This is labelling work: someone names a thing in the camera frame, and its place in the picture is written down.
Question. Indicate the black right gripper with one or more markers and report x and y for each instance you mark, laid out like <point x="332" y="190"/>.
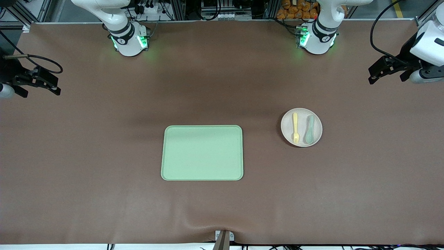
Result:
<point x="9" y="73"/>

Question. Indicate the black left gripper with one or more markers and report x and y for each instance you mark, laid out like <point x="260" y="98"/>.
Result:
<point x="405" y="58"/>

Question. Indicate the yellow plastic fork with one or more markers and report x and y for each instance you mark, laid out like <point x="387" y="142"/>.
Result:
<point x="295" y="125"/>

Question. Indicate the round beige plate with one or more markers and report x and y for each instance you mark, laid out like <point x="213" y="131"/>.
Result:
<point x="287" y="128"/>

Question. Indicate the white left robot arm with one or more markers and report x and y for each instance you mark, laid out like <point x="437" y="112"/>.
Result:
<point x="317" y="48"/>

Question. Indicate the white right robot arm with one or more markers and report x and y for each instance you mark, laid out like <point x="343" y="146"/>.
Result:
<point x="128" y="45"/>

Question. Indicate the brown table mat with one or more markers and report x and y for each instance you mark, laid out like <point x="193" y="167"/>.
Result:
<point x="104" y="156"/>

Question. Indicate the green plastic spoon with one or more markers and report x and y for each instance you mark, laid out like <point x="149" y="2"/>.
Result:
<point x="309" y="137"/>

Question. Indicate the pile of orange snacks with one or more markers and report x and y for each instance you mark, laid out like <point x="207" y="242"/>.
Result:
<point x="298" y="8"/>

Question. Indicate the white power strip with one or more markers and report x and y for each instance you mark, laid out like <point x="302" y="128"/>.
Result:
<point x="151" y="8"/>

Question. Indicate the white terminal block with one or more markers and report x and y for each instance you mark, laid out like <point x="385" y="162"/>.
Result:
<point x="227" y="16"/>

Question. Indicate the light green rectangular tray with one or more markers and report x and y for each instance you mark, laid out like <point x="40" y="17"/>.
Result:
<point x="201" y="152"/>

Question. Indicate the aluminium frame post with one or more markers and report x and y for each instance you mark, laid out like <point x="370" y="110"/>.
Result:
<point x="177" y="8"/>

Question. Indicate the small metal clamp bracket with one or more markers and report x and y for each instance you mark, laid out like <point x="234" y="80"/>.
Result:
<point x="218" y="236"/>

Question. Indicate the grey camera mount pole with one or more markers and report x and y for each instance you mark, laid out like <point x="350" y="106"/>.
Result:
<point x="222" y="243"/>

